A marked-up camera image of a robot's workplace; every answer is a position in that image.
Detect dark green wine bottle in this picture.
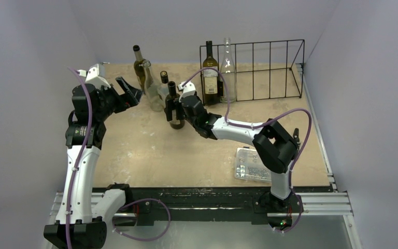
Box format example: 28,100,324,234
202,40,220,105

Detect clear plastic screw box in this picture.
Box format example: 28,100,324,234
234,147,271,182

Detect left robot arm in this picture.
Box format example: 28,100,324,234
44,77,143,248

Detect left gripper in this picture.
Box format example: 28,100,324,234
94,76,142,120

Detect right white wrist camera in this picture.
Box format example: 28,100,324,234
177,81,197,102

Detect black wire wine rack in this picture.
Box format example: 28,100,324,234
199,39,306,102

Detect green bottle silver foil neck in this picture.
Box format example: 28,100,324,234
133,45,146,94

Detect black aluminium mounting rail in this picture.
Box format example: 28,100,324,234
92,187,352,230

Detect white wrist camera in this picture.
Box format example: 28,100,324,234
177,81,197,102
77,63,112,90

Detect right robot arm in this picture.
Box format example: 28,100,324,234
164,95,308,211

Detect dark green bottle white label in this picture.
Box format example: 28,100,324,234
166,81,185,130

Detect tall clear glass bottle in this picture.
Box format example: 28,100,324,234
142,59,164,112

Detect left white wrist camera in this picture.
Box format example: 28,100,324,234
77,63,112,90

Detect clear slender glass bottle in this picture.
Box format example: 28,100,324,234
220,37,237,103

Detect clear bottle black cap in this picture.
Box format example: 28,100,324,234
158,71,169,108

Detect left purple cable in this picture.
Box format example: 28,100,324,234
65,67,93,249

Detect black pliers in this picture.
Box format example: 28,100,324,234
293,128,301,147

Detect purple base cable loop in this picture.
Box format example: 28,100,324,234
113,198,173,243

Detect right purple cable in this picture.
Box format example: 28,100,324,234
181,67,313,234

